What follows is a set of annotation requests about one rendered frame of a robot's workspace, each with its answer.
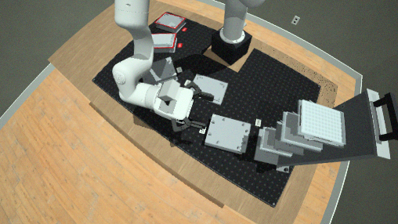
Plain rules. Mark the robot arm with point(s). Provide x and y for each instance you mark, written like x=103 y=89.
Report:
x=132 y=15

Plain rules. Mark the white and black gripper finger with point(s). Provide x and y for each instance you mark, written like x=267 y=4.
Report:
x=188 y=124
x=199 y=93

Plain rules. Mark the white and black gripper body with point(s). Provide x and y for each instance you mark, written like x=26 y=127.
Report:
x=178 y=108

